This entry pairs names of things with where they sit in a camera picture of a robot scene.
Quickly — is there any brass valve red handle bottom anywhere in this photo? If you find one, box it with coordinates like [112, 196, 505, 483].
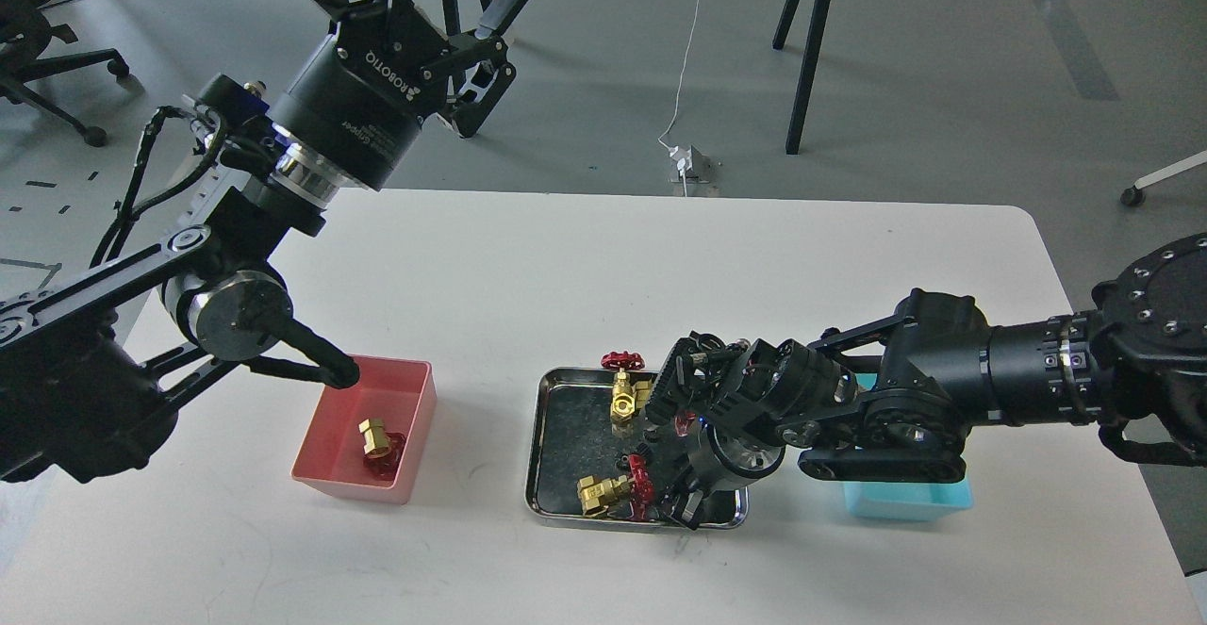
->
[576, 452, 654, 522]

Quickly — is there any brass valve red handle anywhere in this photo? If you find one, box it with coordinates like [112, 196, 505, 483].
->
[358, 417, 406, 481]
[576, 452, 654, 522]
[600, 351, 653, 432]

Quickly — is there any metal tray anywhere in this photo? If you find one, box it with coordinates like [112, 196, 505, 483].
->
[525, 368, 750, 531]

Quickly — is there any blue plastic box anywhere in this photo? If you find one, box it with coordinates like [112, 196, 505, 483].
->
[842, 372, 975, 522]

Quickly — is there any black office chair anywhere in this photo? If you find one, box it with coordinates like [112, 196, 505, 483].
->
[1, 0, 130, 147]

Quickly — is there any pink plastic box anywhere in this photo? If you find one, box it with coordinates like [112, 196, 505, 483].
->
[290, 355, 437, 504]

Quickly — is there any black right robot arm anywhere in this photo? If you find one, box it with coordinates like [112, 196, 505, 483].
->
[645, 234, 1206, 528]

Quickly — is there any brass valve red handle top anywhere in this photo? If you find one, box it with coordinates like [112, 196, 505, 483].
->
[600, 351, 653, 432]

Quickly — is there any white power adapter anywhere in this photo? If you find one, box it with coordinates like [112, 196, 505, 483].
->
[667, 145, 719, 197]

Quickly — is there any black tripod legs right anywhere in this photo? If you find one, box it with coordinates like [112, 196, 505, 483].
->
[772, 0, 832, 156]

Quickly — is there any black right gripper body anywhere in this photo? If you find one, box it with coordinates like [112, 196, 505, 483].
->
[675, 417, 785, 496]

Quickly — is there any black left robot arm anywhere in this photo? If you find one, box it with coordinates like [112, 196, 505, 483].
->
[2, 0, 530, 484]

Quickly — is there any white cable on floor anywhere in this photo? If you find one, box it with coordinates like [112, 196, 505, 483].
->
[658, 0, 715, 150]

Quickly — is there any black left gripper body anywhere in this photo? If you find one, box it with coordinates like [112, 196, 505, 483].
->
[269, 18, 444, 189]

